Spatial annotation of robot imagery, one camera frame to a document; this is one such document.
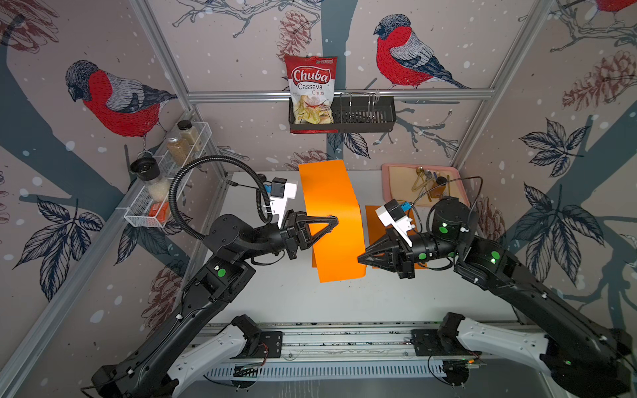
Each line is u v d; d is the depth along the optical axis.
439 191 1.08
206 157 0.37
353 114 1.07
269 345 0.73
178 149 0.76
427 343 0.73
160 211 0.64
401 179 1.19
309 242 0.47
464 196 1.10
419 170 1.19
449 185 1.14
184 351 0.43
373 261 0.50
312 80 0.82
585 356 0.38
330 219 0.47
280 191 0.44
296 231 0.44
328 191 0.51
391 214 0.45
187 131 0.80
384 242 0.49
